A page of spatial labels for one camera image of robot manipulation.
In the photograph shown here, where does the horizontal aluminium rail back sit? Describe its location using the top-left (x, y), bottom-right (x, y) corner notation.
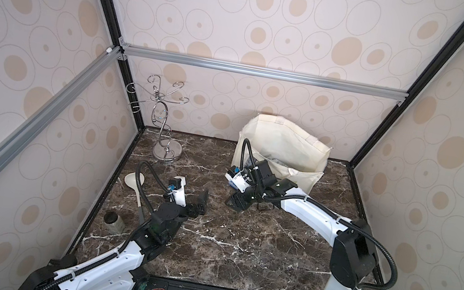
top-left (119, 43), bottom-right (409, 102)

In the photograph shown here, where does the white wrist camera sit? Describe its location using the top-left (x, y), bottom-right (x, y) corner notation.
top-left (225, 165), bottom-right (251, 193)
top-left (168, 176), bottom-right (187, 207)

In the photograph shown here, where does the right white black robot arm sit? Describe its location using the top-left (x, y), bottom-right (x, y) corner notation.
top-left (226, 138), bottom-right (398, 290)

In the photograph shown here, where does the cream spoon grey handle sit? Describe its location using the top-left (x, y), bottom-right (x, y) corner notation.
top-left (124, 173), bottom-right (145, 225)

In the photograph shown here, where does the aluminium rail left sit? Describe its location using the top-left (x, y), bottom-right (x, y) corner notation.
top-left (0, 45), bottom-right (124, 172)

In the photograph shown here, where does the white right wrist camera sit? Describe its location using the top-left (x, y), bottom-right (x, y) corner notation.
top-left (225, 165), bottom-right (251, 193)

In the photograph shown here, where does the cream canvas starry-night tote bag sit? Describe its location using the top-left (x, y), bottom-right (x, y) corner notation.
top-left (232, 114), bottom-right (330, 194)

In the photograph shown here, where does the chrome wire jewelry stand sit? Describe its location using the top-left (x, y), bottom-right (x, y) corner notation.
top-left (126, 74), bottom-right (190, 163)

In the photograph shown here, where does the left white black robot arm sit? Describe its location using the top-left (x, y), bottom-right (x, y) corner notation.
top-left (17, 161), bottom-right (209, 290)

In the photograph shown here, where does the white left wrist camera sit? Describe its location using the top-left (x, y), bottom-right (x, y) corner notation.
top-left (168, 176), bottom-right (187, 207)

